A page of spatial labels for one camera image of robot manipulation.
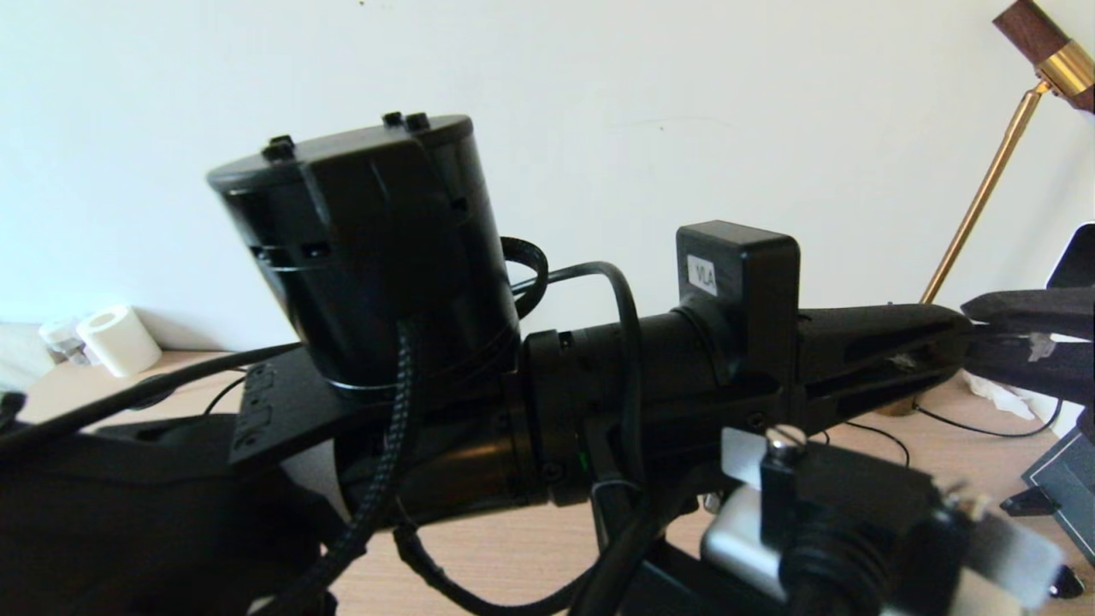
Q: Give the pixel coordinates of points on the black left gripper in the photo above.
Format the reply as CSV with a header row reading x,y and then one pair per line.
x,y
676,411

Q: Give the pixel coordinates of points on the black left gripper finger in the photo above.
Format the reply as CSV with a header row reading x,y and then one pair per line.
x,y
924,329

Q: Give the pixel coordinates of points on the brass desk lamp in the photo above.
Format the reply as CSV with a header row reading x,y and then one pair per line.
x,y
1065,68

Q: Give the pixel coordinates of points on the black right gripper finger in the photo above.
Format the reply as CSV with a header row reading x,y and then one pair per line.
x,y
1044,310
1069,372

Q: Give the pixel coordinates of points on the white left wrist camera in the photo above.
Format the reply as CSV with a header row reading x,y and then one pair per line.
x,y
736,535

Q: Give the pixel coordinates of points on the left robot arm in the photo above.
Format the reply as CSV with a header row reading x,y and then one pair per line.
x,y
385,257

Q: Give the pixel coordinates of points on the crumpled white tissue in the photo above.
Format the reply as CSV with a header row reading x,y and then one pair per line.
x,y
1005,400

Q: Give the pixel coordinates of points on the white toilet paper roll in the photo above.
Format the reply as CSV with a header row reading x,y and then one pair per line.
x,y
120,342

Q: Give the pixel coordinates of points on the black round desk grommet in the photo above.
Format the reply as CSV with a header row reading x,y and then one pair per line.
x,y
164,400

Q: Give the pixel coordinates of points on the black clip stand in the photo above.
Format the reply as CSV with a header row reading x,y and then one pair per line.
x,y
1026,502

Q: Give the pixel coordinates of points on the dark teal patterned board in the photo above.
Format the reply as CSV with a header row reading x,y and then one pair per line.
x,y
1074,488

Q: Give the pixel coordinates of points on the small clear jar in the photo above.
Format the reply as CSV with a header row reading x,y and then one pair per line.
x,y
58,335

